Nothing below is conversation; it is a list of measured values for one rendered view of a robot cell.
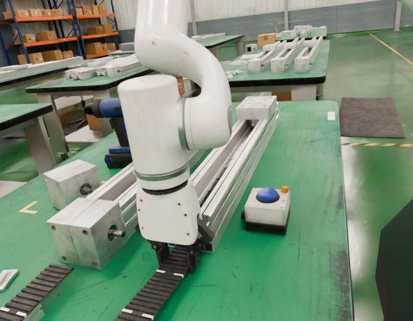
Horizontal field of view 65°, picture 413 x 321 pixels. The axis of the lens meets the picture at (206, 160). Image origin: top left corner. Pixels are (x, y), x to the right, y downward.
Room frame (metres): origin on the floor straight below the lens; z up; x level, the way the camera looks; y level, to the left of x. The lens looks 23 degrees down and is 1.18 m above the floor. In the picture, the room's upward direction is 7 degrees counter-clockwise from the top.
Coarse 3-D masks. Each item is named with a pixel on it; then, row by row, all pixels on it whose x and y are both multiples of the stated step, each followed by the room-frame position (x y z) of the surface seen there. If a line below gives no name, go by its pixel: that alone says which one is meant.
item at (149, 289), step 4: (144, 288) 0.41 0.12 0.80; (148, 288) 0.40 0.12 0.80; (152, 288) 0.40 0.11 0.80; (156, 288) 0.40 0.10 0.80; (160, 288) 0.40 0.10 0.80; (164, 288) 0.40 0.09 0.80; (144, 292) 0.39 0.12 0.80; (148, 292) 0.39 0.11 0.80; (152, 292) 0.39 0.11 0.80; (156, 292) 0.39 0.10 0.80; (160, 292) 0.39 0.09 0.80; (164, 292) 0.39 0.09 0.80; (168, 292) 0.39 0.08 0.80; (172, 292) 0.39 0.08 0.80; (164, 296) 0.38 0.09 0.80; (168, 296) 0.38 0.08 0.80
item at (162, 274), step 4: (156, 272) 0.44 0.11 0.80; (160, 272) 0.44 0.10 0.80; (164, 272) 0.44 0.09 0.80; (168, 272) 0.44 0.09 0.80; (156, 276) 0.43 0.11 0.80; (160, 276) 0.43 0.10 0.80; (164, 276) 0.43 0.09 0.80; (168, 276) 0.43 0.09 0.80; (172, 276) 0.43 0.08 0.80; (176, 276) 0.43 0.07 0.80; (180, 276) 0.43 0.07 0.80; (172, 280) 0.42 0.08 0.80; (176, 280) 0.42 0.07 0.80; (180, 280) 0.42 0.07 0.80
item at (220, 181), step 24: (240, 120) 1.05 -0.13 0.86; (264, 120) 1.01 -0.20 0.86; (240, 144) 0.90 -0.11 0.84; (264, 144) 0.97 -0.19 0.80; (216, 168) 0.75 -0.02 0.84; (240, 168) 0.69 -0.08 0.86; (216, 192) 0.58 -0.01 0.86; (240, 192) 0.68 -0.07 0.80; (216, 216) 0.53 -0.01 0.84; (216, 240) 0.51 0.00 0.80
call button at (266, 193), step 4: (264, 188) 0.59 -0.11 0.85; (268, 188) 0.59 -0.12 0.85; (260, 192) 0.58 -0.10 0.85; (264, 192) 0.57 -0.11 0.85; (268, 192) 0.57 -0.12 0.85; (272, 192) 0.57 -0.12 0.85; (276, 192) 0.57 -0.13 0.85; (260, 196) 0.57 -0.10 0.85; (264, 196) 0.56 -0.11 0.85; (268, 196) 0.56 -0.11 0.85; (272, 196) 0.56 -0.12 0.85; (276, 196) 0.56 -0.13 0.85; (264, 200) 0.56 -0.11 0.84; (268, 200) 0.56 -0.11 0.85
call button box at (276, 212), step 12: (252, 192) 0.60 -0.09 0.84; (288, 192) 0.59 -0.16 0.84; (252, 204) 0.56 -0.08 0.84; (264, 204) 0.55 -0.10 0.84; (276, 204) 0.55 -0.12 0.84; (288, 204) 0.57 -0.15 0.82; (252, 216) 0.55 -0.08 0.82; (264, 216) 0.54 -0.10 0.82; (276, 216) 0.53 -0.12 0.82; (288, 216) 0.57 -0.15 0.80; (252, 228) 0.55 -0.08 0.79; (264, 228) 0.54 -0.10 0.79; (276, 228) 0.53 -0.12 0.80
